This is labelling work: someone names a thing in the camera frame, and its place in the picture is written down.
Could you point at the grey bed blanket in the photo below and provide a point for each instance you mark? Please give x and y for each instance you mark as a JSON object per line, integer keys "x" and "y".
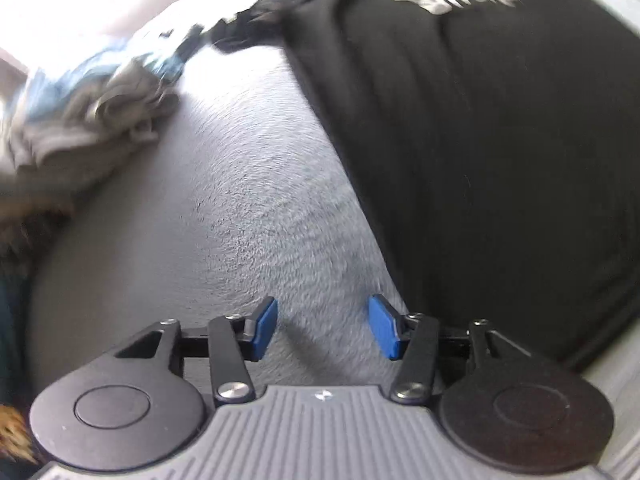
{"x": 240, "y": 200}

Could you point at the black t-shirt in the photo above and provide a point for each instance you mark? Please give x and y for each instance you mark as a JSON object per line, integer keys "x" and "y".
{"x": 475, "y": 160}

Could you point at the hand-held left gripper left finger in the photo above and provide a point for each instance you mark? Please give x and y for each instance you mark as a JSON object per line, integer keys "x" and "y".
{"x": 262, "y": 327}

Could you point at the grey garment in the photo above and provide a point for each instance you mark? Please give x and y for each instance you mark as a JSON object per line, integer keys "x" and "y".
{"x": 120, "y": 105}

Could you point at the orange translucent wrapper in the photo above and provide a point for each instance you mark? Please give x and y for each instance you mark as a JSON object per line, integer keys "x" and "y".
{"x": 15, "y": 430}

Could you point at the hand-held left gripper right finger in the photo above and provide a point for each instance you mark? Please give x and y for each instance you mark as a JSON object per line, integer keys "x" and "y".
{"x": 385, "y": 327}

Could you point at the light blue garment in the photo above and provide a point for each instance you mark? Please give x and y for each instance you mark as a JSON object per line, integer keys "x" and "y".
{"x": 75, "y": 67}

